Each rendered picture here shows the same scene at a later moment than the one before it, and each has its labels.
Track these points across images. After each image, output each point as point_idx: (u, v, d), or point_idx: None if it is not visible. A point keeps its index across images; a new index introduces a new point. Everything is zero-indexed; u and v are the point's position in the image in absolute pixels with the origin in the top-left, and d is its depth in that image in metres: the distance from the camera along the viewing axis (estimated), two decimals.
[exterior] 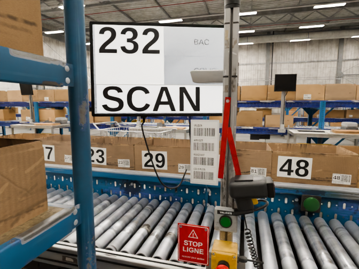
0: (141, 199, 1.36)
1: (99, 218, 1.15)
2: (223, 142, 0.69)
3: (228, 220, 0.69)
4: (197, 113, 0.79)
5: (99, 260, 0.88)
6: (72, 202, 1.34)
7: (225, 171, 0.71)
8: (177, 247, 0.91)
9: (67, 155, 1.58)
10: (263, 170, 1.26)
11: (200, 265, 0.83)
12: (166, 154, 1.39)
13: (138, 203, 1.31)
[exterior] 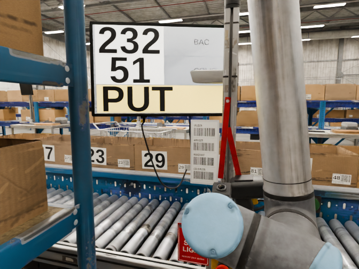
0: (141, 199, 1.36)
1: (99, 218, 1.15)
2: (223, 142, 0.69)
3: None
4: (197, 113, 0.79)
5: (99, 260, 0.88)
6: (72, 202, 1.34)
7: (225, 171, 0.71)
8: (177, 247, 0.91)
9: (67, 155, 1.58)
10: None
11: (200, 265, 0.83)
12: (166, 154, 1.39)
13: (138, 203, 1.31)
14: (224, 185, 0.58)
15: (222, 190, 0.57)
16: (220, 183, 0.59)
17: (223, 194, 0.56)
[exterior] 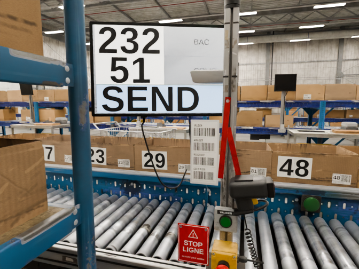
0: (141, 199, 1.36)
1: (99, 218, 1.15)
2: (223, 142, 0.69)
3: (228, 220, 0.69)
4: (197, 113, 0.79)
5: (99, 260, 0.88)
6: (72, 202, 1.34)
7: (225, 171, 0.71)
8: (177, 247, 0.91)
9: (67, 155, 1.58)
10: (263, 170, 1.26)
11: (200, 265, 0.83)
12: (166, 154, 1.39)
13: (138, 203, 1.31)
14: None
15: None
16: None
17: None
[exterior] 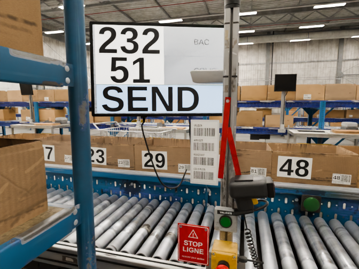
0: (141, 199, 1.36)
1: (99, 218, 1.15)
2: (223, 142, 0.69)
3: (228, 220, 0.69)
4: (197, 113, 0.79)
5: (99, 260, 0.88)
6: (72, 202, 1.34)
7: (225, 171, 0.71)
8: (177, 247, 0.91)
9: (67, 155, 1.58)
10: (263, 170, 1.26)
11: (200, 265, 0.83)
12: (166, 154, 1.39)
13: (138, 203, 1.31)
14: None
15: None
16: None
17: None
